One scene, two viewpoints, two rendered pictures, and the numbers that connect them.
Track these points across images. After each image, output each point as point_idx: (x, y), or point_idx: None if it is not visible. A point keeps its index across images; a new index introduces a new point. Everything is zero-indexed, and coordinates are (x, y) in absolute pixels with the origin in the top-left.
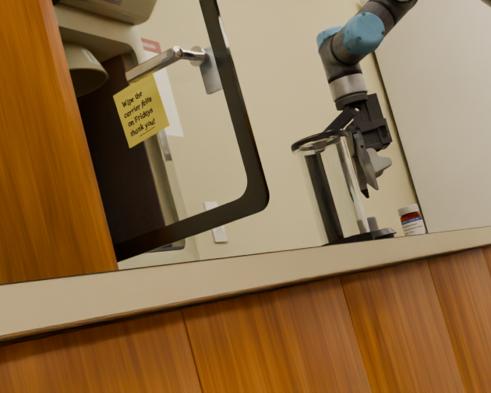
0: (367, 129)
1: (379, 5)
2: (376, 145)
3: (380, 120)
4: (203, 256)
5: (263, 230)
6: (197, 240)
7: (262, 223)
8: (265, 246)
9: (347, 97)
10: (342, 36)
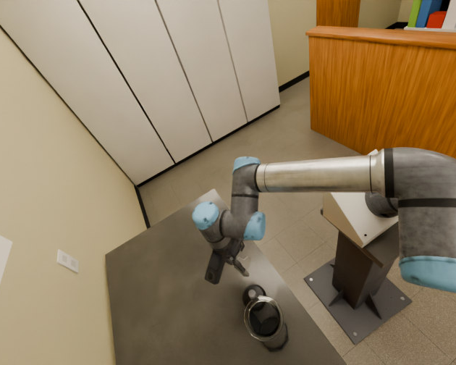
0: (236, 251)
1: (255, 198)
2: (237, 253)
3: (239, 242)
4: (82, 291)
5: (74, 222)
6: (75, 290)
7: (72, 219)
8: (81, 229)
9: (226, 246)
10: (244, 237)
